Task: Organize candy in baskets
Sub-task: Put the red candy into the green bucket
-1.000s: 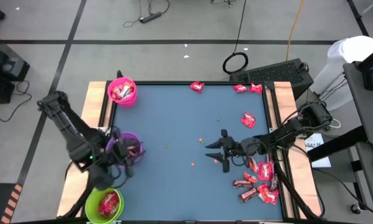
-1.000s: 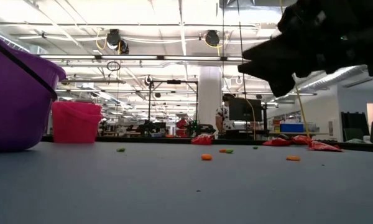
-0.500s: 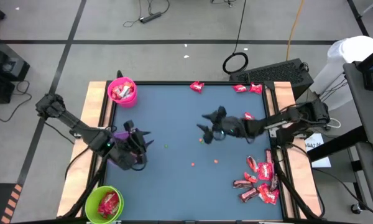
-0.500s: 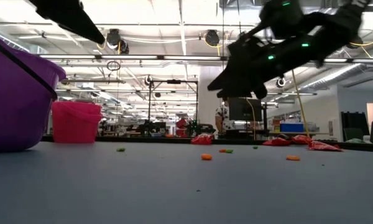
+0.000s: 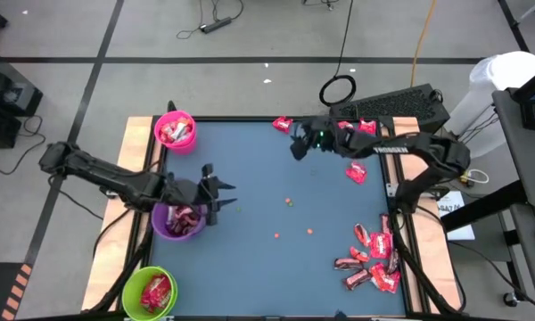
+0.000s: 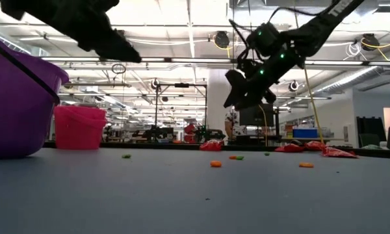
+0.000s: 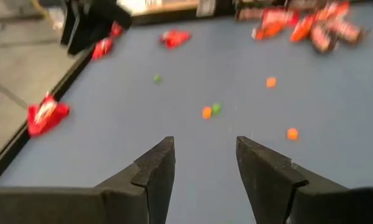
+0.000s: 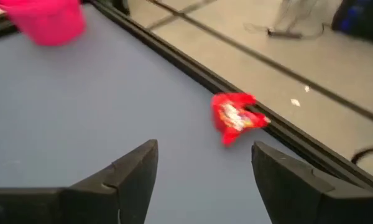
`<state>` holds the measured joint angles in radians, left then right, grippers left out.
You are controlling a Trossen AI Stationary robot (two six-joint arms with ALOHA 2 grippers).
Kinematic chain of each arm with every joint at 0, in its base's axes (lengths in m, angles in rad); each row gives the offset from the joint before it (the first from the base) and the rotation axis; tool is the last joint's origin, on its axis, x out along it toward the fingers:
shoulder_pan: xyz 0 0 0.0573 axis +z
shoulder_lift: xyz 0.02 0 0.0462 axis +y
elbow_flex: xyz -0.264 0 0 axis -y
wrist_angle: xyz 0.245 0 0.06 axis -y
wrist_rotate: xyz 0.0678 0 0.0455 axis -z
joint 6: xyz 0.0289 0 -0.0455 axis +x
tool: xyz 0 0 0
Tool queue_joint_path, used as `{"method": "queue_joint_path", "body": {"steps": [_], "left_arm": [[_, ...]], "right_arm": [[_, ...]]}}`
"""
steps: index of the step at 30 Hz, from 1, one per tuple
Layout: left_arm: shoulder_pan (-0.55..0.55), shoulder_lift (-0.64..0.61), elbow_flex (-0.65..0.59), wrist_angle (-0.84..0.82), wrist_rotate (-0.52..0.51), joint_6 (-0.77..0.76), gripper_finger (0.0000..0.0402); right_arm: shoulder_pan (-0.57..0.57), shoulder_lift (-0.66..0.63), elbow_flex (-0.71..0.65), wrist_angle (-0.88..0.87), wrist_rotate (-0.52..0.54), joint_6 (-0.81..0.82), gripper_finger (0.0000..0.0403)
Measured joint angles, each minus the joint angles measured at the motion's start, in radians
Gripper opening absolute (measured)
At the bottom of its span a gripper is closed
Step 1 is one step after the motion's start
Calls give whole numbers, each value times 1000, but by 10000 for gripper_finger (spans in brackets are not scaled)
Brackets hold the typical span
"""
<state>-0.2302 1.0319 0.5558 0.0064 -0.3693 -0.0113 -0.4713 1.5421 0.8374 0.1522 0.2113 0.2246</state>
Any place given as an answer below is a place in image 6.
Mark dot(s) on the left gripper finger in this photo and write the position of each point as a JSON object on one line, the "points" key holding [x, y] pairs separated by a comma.
{"points": [[120, 50]]}

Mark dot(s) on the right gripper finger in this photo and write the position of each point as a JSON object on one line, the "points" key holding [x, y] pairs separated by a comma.
{"points": [[235, 87], [256, 99]]}

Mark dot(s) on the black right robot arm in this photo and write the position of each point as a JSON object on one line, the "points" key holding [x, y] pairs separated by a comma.
{"points": [[325, 22]]}

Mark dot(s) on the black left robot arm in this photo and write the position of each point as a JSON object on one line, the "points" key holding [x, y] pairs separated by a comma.
{"points": [[26, 6]]}

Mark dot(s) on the red Skittles candy pack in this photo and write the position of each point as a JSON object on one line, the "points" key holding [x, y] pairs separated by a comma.
{"points": [[211, 145], [289, 148], [315, 145]]}

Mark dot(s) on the black monitor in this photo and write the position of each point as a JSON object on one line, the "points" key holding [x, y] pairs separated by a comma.
{"points": [[256, 115]]}

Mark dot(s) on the white building column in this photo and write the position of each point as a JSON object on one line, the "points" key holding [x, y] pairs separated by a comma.
{"points": [[217, 97]]}

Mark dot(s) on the person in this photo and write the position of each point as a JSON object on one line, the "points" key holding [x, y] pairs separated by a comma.
{"points": [[232, 126]]}

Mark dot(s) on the blue storage bin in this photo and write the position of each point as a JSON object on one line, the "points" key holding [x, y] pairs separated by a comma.
{"points": [[305, 133]]}

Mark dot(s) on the long ceiling light bar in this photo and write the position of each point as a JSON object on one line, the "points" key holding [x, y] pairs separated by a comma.
{"points": [[182, 60]]}

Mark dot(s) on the red background object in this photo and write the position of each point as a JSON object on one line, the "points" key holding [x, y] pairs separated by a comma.
{"points": [[190, 130]]}

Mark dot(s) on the pink plastic bucket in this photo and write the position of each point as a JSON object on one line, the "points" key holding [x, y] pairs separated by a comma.
{"points": [[79, 130]]}

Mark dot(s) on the black panel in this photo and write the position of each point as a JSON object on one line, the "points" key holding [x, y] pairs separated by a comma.
{"points": [[370, 130]]}

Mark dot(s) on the purple plastic bucket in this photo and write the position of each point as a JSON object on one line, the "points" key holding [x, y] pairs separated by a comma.
{"points": [[16, 113]]}

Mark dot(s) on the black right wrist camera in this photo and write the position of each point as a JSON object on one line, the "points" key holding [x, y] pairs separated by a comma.
{"points": [[265, 37]]}

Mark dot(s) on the black metal frame rig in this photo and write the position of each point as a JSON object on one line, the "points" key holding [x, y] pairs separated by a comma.
{"points": [[182, 85]]}

